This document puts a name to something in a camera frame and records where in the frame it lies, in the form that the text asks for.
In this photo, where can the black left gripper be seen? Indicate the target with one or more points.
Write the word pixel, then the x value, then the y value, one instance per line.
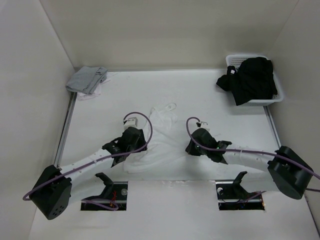
pixel 141 142

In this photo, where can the folded grey tank top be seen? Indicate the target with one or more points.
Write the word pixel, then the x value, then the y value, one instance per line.
pixel 87 79

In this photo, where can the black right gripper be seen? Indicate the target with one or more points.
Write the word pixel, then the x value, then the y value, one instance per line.
pixel 191 150

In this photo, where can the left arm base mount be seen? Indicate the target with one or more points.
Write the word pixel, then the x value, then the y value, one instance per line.
pixel 113 196

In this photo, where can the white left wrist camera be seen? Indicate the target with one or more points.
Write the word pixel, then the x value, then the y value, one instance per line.
pixel 130 122

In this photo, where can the white tank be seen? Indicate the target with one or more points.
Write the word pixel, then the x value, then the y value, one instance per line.
pixel 97 92
pixel 169 138

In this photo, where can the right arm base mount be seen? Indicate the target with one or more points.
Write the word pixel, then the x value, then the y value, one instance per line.
pixel 231 196

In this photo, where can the folded white tank top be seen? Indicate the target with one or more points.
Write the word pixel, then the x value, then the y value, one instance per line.
pixel 97 92

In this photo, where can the black tank top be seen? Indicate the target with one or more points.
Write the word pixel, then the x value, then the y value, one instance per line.
pixel 253 80

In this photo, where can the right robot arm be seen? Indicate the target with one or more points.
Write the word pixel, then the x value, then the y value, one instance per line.
pixel 280 171

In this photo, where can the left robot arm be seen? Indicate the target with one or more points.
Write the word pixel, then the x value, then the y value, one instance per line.
pixel 85 179

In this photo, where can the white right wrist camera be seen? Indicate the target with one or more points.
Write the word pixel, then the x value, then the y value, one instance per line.
pixel 203 125

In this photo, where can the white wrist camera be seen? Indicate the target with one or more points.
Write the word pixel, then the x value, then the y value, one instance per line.
pixel 130 122
pixel 203 125

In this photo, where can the white plastic basket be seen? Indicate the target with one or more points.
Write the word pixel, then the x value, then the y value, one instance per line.
pixel 236 60

